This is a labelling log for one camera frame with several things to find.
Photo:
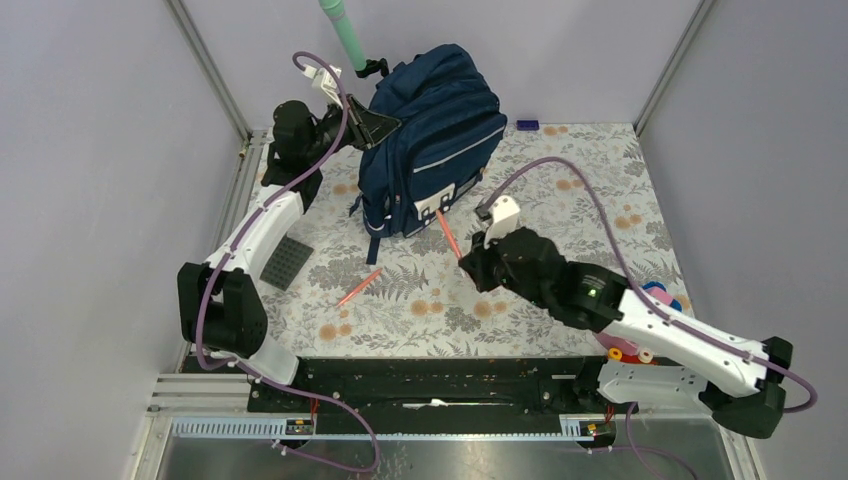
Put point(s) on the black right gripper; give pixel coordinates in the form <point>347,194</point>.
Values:
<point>476,262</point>

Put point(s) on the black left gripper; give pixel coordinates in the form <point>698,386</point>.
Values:
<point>366,127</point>

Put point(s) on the navy blue backpack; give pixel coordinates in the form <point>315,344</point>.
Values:
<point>450,125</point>

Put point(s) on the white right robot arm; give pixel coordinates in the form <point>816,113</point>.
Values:
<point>734,379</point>

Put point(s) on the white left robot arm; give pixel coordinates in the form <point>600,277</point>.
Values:
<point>221,311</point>

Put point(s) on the green microphone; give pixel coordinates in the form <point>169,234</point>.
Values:
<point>335,11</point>

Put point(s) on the small purple block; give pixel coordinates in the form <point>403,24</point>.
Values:
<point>527,125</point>

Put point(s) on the pink tape roll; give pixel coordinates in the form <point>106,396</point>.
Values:
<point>654,289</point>

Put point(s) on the grey studded building baseplate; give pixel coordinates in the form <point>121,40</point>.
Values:
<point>285,263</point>

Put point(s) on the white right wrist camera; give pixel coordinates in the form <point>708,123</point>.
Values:
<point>501,217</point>

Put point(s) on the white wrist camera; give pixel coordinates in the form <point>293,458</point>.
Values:
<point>322,81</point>
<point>501,217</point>

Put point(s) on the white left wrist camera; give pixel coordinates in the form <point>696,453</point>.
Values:
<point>322,81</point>

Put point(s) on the aluminium frame rail left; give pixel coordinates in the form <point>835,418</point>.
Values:
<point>246,161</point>

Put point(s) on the aluminium frame rail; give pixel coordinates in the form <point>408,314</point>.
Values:
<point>687,38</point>
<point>246,161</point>

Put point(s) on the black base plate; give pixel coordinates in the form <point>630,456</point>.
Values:
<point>433,396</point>

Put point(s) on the aluminium frame rail right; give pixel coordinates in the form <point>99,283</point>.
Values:
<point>687,38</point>

